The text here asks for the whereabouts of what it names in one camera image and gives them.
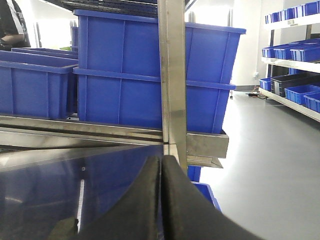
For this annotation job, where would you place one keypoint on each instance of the white storage shelf rack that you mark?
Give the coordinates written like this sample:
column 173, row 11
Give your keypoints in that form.
column 306, row 14

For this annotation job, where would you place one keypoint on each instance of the left blue plastic crate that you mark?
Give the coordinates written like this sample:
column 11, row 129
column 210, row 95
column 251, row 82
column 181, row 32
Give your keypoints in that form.
column 37, row 85

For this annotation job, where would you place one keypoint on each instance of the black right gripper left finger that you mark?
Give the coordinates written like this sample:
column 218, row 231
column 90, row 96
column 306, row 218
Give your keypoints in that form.
column 135, row 214

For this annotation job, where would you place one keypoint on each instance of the person in dark shirt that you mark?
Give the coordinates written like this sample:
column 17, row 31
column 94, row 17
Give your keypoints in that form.
column 13, row 29

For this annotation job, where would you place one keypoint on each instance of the upper stacked blue crate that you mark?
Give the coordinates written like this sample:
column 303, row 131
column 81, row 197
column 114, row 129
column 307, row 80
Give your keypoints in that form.
column 129, row 44

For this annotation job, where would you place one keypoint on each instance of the blue plastic crate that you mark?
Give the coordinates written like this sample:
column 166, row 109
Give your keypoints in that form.
column 37, row 85
column 136, row 100

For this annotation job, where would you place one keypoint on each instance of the stainless steel rack frame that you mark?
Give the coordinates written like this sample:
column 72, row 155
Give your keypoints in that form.
column 189, row 148

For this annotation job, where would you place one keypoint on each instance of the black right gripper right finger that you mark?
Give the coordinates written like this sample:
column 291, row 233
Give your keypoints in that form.
column 187, row 214

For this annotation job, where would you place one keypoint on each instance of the blue crate under rack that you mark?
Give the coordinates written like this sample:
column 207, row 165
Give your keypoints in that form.
column 194, row 173

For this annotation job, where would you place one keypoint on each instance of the right blue plastic crate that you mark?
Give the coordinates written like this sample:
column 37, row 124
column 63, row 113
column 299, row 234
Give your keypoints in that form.
column 136, row 100

